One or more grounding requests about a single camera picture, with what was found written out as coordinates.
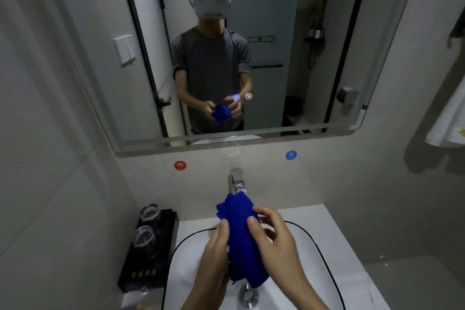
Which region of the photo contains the person's right hand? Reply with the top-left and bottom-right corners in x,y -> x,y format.
247,206 -> 329,310

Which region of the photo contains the person's left hand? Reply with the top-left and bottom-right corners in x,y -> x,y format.
180,218 -> 232,310

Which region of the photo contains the blue cloth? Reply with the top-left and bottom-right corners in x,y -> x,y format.
216,191 -> 270,289

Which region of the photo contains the rectangular wall mirror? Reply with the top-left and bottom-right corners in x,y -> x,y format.
47,0 -> 424,158

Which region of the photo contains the chrome sink drain plug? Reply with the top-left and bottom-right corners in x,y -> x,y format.
238,283 -> 259,309

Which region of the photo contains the white marble vanity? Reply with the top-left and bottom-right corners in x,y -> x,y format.
122,204 -> 391,310

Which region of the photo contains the black tray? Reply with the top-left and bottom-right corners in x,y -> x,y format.
117,208 -> 179,294

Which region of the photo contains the clear glass cup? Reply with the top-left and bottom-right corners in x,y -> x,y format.
139,203 -> 162,226
132,225 -> 159,260

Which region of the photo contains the chrome faucet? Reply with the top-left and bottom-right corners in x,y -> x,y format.
228,167 -> 249,196

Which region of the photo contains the hanging white towel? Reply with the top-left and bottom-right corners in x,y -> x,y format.
425,75 -> 465,148

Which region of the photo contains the black towel rack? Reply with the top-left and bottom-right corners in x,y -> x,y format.
447,6 -> 465,49

